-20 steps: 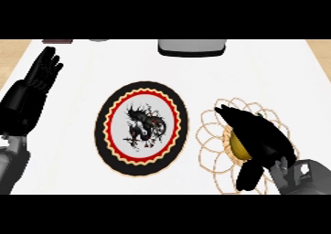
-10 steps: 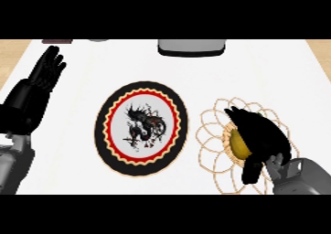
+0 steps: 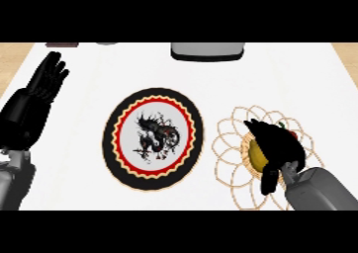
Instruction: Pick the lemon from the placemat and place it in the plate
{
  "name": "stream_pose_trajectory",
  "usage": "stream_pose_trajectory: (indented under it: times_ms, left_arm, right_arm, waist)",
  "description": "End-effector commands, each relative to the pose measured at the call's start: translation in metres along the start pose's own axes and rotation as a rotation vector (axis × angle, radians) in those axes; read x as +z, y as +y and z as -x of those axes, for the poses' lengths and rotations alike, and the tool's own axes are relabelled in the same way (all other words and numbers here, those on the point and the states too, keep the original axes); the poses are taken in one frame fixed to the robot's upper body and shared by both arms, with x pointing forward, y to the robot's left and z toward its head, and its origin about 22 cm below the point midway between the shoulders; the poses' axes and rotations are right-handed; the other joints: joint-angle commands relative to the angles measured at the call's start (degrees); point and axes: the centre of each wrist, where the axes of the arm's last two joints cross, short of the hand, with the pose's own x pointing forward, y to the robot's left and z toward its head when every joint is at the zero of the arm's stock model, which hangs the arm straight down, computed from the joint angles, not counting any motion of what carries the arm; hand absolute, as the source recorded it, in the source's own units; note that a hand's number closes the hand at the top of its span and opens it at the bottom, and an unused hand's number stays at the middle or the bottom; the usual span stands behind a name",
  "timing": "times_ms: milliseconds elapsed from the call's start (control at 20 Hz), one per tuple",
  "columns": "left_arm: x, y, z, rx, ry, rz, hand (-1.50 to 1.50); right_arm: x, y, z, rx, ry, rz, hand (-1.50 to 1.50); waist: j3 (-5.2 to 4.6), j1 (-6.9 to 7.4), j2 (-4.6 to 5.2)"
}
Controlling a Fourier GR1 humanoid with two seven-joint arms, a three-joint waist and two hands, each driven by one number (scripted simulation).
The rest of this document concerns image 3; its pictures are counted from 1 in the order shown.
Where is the black red patterned plate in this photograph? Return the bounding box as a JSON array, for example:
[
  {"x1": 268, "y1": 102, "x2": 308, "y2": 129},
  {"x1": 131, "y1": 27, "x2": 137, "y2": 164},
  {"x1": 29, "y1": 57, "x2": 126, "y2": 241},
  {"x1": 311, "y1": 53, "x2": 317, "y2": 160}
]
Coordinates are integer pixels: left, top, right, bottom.
[{"x1": 100, "y1": 87, "x2": 205, "y2": 192}]

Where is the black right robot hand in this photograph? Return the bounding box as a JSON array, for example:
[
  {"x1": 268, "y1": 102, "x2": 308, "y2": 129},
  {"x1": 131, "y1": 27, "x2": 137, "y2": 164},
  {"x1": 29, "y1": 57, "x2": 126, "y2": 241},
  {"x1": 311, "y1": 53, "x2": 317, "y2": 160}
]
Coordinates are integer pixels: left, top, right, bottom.
[{"x1": 242, "y1": 119, "x2": 305, "y2": 196}]

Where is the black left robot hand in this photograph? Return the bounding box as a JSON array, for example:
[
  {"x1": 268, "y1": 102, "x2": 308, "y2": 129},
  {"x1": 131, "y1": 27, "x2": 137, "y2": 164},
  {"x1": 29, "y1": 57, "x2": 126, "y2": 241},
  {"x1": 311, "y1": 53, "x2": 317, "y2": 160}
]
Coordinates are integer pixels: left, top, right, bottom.
[{"x1": 0, "y1": 50, "x2": 70, "y2": 152}]

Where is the yellow lemon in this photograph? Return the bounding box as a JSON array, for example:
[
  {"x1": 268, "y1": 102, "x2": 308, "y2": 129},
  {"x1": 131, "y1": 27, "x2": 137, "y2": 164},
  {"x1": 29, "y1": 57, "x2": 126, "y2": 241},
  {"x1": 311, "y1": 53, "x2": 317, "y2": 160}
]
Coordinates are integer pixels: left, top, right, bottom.
[{"x1": 248, "y1": 138, "x2": 270, "y2": 173}]

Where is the grey black appliance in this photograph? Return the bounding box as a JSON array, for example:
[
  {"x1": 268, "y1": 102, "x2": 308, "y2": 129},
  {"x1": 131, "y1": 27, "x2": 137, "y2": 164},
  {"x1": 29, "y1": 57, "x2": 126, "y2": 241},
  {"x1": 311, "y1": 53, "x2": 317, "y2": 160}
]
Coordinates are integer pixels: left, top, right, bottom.
[{"x1": 169, "y1": 42, "x2": 246, "y2": 62}]

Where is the dark brown flat object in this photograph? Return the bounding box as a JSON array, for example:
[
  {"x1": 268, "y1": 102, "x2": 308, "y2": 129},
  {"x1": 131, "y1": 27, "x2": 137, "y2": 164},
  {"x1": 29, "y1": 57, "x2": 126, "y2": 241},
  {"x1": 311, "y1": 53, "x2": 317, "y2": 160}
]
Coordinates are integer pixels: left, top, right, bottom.
[{"x1": 45, "y1": 42, "x2": 79, "y2": 48}]

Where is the tan wire flower placemat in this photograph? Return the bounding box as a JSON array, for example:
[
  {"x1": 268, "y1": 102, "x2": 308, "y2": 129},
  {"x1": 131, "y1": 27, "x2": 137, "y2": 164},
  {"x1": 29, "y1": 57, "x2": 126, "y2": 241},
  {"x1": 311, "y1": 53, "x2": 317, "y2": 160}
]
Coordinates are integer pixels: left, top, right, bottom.
[{"x1": 211, "y1": 105, "x2": 324, "y2": 211}]

